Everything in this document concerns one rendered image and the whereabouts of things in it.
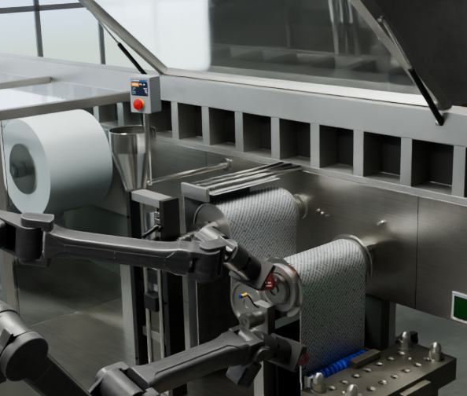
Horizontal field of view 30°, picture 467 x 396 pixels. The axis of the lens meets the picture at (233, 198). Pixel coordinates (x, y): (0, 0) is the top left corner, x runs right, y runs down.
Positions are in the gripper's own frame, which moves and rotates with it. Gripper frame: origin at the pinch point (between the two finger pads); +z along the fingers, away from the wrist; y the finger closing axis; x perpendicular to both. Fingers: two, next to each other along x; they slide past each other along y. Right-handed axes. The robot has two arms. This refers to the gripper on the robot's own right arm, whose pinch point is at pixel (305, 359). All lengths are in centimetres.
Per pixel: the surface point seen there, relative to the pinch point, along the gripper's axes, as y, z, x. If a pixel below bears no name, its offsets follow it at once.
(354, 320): 0.3, 13.2, 13.0
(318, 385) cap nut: 7.9, -2.3, -4.3
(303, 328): 0.2, -4.8, 6.7
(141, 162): -72, -12, 35
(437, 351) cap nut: 17.5, 26.3, 12.8
